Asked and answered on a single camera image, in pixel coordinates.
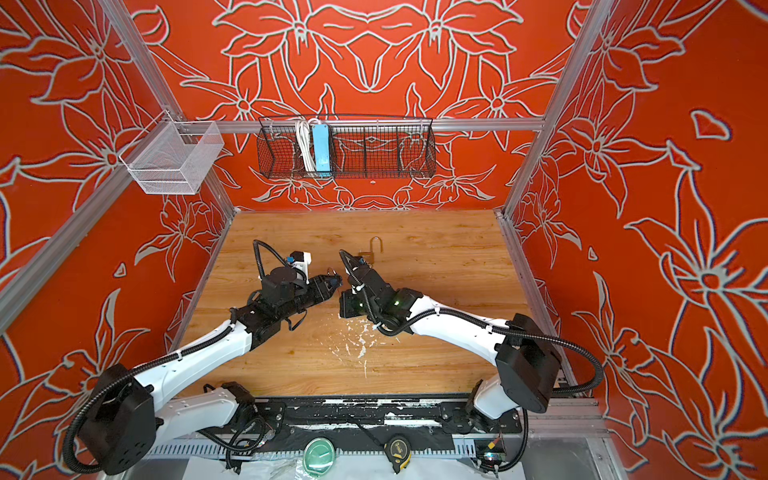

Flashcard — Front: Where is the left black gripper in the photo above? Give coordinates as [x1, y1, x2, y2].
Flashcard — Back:
[279, 274, 342, 322]

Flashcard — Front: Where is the brass padlock long shackle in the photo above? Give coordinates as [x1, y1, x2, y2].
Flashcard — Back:
[362, 235, 384, 264]

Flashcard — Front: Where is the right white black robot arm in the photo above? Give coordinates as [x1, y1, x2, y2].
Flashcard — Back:
[339, 250, 605, 420]

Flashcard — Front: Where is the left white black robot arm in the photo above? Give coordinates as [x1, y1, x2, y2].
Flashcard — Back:
[61, 240, 343, 475]

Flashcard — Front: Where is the light blue box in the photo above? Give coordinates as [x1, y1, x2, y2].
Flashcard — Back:
[312, 123, 331, 177]

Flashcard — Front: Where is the black yellow tape measure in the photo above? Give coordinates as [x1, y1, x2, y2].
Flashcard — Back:
[384, 435, 412, 474]

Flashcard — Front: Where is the white mesh basket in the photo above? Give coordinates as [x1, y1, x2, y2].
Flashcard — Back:
[121, 121, 224, 195]

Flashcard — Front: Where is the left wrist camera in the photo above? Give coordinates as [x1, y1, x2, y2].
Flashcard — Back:
[285, 251, 312, 283]

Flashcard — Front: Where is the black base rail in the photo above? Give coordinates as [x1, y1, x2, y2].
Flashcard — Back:
[255, 393, 523, 435]

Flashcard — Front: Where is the black wire basket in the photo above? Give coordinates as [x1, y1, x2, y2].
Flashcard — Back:
[256, 114, 437, 180]

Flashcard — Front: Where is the white coiled cable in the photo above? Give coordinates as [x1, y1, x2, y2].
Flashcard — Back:
[295, 119, 317, 174]

